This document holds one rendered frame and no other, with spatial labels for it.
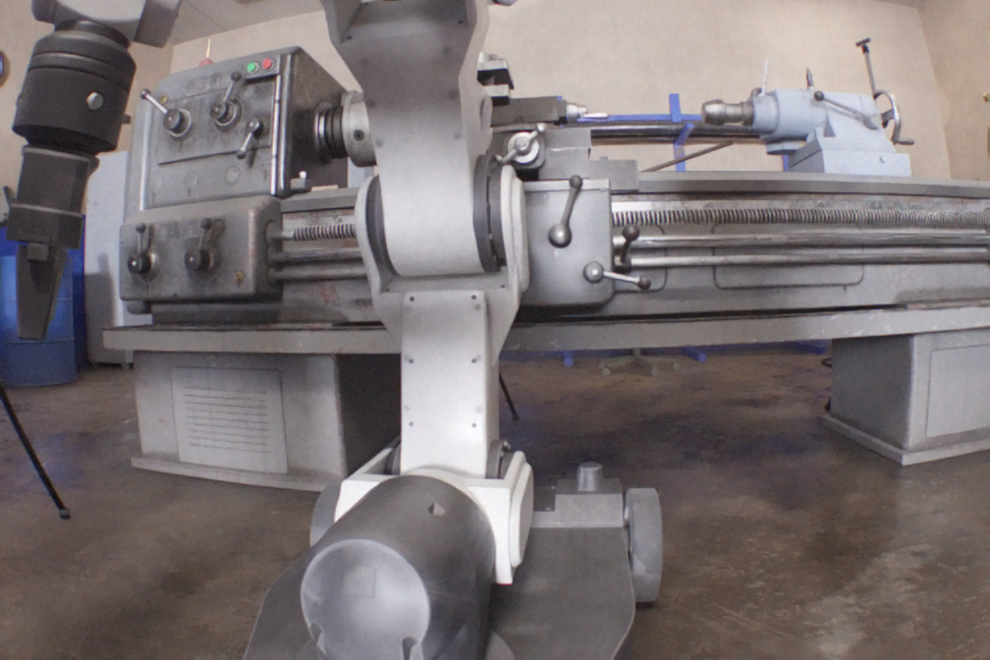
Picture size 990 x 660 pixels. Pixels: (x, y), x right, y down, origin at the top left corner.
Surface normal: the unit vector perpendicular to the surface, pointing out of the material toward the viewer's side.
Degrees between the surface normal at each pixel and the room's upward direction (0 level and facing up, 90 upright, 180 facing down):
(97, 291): 90
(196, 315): 90
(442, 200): 108
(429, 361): 81
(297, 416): 90
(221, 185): 90
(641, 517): 37
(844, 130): 66
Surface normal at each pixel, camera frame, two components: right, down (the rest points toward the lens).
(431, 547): 0.64, -0.74
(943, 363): -0.11, -0.01
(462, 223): -0.13, 0.29
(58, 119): 0.59, 0.06
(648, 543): -0.11, -0.49
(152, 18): 0.44, 0.67
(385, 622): 0.02, -0.24
